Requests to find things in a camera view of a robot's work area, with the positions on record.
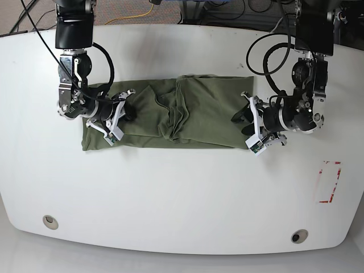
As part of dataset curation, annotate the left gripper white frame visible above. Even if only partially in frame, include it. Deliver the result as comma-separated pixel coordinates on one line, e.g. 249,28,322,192
231,92,287,149

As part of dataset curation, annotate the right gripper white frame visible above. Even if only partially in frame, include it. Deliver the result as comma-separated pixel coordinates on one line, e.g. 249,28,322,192
85,89,137,141

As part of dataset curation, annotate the olive green t-shirt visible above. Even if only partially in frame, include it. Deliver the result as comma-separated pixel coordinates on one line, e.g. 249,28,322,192
80,73,255,152

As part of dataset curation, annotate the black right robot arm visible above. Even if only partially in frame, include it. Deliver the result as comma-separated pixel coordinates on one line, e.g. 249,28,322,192
55,1,136,146

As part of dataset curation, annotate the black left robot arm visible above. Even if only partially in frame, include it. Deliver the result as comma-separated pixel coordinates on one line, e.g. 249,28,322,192
231,1,339,155

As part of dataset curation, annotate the red tape rectangle marking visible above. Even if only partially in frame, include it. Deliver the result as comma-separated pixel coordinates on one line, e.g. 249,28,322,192
316,161,342,204

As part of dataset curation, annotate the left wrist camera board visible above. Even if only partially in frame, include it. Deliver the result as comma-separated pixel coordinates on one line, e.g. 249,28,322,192
249,143,267,156

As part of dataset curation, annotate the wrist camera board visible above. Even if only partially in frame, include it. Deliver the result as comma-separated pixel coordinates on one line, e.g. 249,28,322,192
104,135,118,146
249,143,267,156

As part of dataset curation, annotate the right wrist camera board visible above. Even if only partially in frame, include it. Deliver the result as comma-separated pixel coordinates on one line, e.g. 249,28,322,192
104,135,118,146

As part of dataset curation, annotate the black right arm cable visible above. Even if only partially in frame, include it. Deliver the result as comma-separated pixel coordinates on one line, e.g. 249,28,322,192
19,0,115,100

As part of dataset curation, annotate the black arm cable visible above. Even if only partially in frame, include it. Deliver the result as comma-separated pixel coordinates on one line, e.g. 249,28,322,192
19,0,115,100
246,0,302,100

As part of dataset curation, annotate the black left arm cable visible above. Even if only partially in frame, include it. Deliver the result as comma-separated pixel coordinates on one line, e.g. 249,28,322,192
246,0,302,100

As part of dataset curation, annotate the yellow cable on floor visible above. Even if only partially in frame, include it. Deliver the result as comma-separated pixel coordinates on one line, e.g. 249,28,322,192
105,2,156,26

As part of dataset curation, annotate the white cable on floor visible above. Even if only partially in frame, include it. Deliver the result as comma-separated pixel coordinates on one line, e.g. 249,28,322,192
269,14,291,34

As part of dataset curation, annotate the right table cable grommet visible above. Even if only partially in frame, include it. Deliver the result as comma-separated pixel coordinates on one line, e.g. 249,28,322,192
291,229,308,244

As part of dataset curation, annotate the table cable grommet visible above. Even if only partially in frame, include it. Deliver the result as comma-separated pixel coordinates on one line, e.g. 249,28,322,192
43,215,59,230
291,229,308,244

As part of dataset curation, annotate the left table cable grommet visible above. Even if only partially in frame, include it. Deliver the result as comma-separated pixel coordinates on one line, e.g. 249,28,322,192
43,215,59,230

